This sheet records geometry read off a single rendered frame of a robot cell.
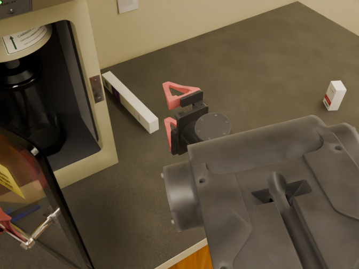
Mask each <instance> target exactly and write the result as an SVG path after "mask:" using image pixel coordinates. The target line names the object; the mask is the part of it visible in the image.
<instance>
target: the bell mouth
mask: <svg viewBox="0 0 359 269"><path fill-rule="evenodd" d="M51 34H52V25H51V24H47V25H43V26H39V27H36V28H32V29H29V30H25V31H21V32H18V33H15V34H11V35H7V36H4V37H0V62H7V61H12V60H16V59H19V58H22V57H24V56H27V55H29V54H31V53H33V52H35V51H36V50H38V49H39V48H41V47H42V46H43V45H44V44H45V43H46V42H47V41H48V40H49V38H50V37H51Z"/></svg>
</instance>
